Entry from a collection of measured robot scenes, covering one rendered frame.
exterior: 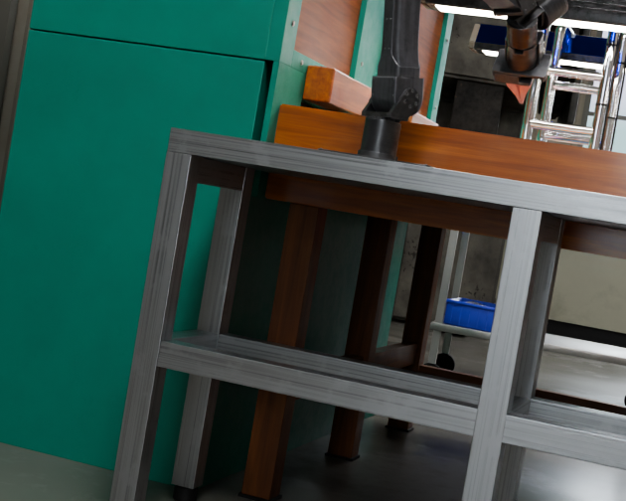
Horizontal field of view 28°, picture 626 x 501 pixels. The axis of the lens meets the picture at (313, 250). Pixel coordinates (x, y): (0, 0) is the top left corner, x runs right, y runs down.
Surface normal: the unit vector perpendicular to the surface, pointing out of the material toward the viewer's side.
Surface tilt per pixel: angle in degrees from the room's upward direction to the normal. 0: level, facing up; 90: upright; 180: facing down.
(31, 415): 90
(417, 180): 90
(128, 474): 90
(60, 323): 90
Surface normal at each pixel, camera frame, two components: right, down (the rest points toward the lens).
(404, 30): 0.52, 0.13
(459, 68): -0.11, 0.04
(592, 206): -0.31, -0.02
